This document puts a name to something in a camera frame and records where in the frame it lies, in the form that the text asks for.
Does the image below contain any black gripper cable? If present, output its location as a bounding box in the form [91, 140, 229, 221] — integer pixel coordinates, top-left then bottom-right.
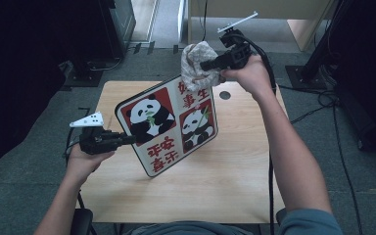
[64, 127, 83, 165]
[239, 33, 278, 235]

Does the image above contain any long black floor cable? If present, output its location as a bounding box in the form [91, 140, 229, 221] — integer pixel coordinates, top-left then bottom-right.
[332, 104, 364, 235]

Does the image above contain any black metal stand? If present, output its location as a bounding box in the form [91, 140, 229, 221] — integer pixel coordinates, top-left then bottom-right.
[285, 0, 351, 91]

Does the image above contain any black stand base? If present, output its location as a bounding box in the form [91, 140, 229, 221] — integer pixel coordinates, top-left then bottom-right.
[64, 60, 105, 88]

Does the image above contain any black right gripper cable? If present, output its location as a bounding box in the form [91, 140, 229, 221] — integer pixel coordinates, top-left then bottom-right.
[239, 33, 278, 235]

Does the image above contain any black hanging cable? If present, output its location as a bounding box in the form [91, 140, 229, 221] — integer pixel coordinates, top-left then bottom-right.
[172, 0, 209, 51]

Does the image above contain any person's left hand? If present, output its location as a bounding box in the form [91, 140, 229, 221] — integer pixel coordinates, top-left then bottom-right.
[66, 143, 116, 184]

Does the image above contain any grey cloth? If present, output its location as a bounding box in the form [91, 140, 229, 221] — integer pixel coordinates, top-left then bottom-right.
[180, 40, 227, 93]

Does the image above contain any light wooden desk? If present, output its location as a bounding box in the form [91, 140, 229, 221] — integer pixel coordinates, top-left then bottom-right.
[186, 0, 339, 53]

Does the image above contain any person's right hand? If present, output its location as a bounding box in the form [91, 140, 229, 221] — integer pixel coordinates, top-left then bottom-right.
[220, 53, 277, 103]

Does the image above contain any dark curtain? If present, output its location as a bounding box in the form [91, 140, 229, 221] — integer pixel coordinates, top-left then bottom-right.
[326, 0, 376, 162]
[0, 0, 112, 191]

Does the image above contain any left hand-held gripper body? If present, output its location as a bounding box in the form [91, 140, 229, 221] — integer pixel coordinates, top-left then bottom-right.
[69, 112, 124, 156]

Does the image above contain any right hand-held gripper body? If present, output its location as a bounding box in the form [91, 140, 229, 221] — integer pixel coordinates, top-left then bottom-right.
[216, 11, 259, 71]

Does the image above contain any square panda print board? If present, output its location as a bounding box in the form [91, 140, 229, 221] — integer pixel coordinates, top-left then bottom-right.
[115, 74, 218, 178]

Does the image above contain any black cabinet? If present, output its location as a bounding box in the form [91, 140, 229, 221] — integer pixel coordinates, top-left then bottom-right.
[97, 0, 137, 62]

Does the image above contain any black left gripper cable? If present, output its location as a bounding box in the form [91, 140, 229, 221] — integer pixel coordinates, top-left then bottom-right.
[64, 127, 83, 165]

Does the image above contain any black chair armrest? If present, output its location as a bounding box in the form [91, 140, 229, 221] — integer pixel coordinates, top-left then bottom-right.
[72, 209, 94, 235]

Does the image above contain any black angled floor tape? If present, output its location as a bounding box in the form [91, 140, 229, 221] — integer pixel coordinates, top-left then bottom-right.
[77, 107, 92, 126]

